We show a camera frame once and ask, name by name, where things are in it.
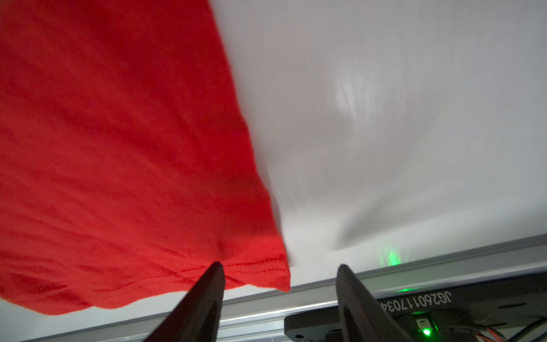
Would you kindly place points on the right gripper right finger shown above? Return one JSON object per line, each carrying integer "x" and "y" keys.
{"x": 361, "y": 316}

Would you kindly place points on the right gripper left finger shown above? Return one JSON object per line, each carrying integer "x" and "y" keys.
{"x": 197, "y": 316}

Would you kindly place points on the red t-shirt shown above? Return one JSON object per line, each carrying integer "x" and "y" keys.
{"x": 127, "y": 167}

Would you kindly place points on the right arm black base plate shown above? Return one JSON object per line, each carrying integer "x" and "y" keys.
{"x": 507, "y": 309}

